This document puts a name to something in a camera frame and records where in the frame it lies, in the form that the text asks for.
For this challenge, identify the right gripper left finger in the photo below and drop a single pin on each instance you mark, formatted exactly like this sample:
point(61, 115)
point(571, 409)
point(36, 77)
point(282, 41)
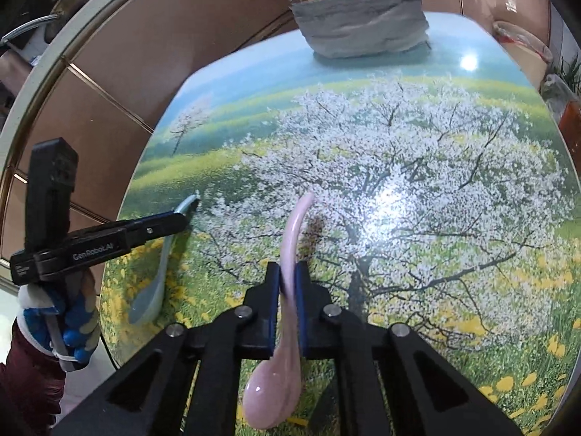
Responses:
point(185, 381)

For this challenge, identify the light blue ceramic spoon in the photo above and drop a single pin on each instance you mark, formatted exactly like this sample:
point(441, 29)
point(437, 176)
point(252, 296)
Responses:
point(148, 301)

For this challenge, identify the plastic bag with greens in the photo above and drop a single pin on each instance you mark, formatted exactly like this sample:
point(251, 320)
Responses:
point(561, 87)

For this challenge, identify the steel wok left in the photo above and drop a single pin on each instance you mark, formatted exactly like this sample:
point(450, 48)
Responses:
point(62, 12)

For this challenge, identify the cooking oil bottle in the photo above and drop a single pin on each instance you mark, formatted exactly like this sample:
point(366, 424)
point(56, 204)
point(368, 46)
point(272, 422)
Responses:
point(570, 128)

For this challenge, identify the grey cloth around holder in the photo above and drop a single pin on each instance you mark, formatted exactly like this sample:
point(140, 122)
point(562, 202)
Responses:
point(354, 28)

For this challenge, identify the beige trash bin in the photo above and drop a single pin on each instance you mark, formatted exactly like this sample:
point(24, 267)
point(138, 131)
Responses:
point(530, 53)

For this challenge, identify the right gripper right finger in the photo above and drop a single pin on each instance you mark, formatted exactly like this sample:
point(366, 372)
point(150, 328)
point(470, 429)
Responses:
point(390, 380)

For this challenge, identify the blue white gloved left hand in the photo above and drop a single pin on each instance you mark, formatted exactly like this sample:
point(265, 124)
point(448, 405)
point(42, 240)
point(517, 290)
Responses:
point(61, 320)

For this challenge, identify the brown kitchen cabinets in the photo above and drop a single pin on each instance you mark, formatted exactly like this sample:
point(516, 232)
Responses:
point(132, 85)

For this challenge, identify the pink ceramic spoon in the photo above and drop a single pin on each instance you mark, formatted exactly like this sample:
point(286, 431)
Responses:
point(273, 389)

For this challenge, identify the dark red sleeve forearm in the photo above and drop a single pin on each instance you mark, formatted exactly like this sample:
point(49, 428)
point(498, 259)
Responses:
point(32, 385)

